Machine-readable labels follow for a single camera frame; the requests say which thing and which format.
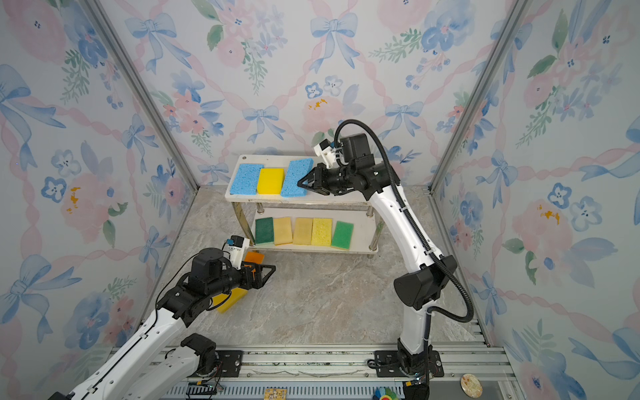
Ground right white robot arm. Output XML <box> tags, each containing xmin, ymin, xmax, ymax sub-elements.
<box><xmin>298</xmin><ymin>133</ymin><xmax>473</xmax><ymax>377</ymax></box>

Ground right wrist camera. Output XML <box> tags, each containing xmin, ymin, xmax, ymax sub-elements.
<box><xmin>313</xmin><ymin>139</ymin><xmax>343</xmax><ymax>170</ymax></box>

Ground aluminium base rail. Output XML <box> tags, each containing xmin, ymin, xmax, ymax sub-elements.
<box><xmin>99</xmin><ymin>344</ymin><xmax>516</xmax><ymax>400</ymax></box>

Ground blue sponge front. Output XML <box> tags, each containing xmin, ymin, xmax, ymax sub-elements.
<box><xmin>280</xmin><ymin>158</ymin><xmax>313</xmax><ymax>198</ymax></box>

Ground bright yellow porous sponge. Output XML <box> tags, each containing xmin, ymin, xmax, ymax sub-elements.
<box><xmin>311</xmin><ymin>218</ymin><xmax>333</xmax><ymax>247</ymax></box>

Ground dark green scouring sponge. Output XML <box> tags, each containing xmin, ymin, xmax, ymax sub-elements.
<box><xmin>255</xmin><ymin>218</ymin><xmax>274</xmax><ymax>244</ymax></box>

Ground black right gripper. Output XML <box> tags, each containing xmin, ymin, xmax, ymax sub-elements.
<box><xmin>297</xmin><ymin>167</ymin><xmax>357</xmax><ymax>198</ymax></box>

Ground white two-tier metal shelf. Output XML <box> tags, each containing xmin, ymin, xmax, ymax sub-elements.
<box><xmin>225</xmin><ymin>155</ymin><xmax>385</xmax><ymax>257</ymax></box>

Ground blue sponge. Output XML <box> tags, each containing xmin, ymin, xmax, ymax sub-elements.
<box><xmin>229</xmin><ymin>163</ymin><xmax>263</xmax><ymax>196</ymax></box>
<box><xmin>280</xmin><ymin>158</ymin><xmax>313</xmax><ymax>198</ymax></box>

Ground round wooden disc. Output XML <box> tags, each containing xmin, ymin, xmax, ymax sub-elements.
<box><xmin>460</xmin><ymin>373</ymin><xmax>483</xmax><ymax>399</ymax></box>

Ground blue sponge back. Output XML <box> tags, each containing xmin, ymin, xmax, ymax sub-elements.
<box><xmin>229</xmin><ymin>163</ymin><xmax>263</xmax><ymax>196</ymax></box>

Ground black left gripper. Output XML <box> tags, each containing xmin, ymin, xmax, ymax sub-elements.
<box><xmin>207</xmin><ymin>260</ymin><xmax>275</xmax><ymax>299</ymax></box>

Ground black corrugated cable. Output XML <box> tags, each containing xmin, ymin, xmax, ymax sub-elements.
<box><xmin>333</xmin><ymin>118</ymin><xmax>475</xmax><ymax>323</ymax></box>

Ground orange sponge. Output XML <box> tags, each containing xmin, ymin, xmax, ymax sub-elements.
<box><xmin>243</xmin><ymin>252</ymin><xmax>265</xmax><ymax>264</ymax></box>

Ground small yellow sponge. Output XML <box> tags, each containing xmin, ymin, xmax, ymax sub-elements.
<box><xmin>257</xmin><ymin>168</ymin><xmax>285</xmax><ymax>195</ymax></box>

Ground light green sponge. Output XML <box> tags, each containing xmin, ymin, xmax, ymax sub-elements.
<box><xmin>331</xmin><ymin>221</ymin><xmax>354</xmax><ymax>251</ymax></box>

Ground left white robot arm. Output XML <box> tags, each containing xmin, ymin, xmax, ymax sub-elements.
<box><xmin>50</xmin><ymin>248</ymin><xmax>277</xmax><ymax>399</ymax></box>

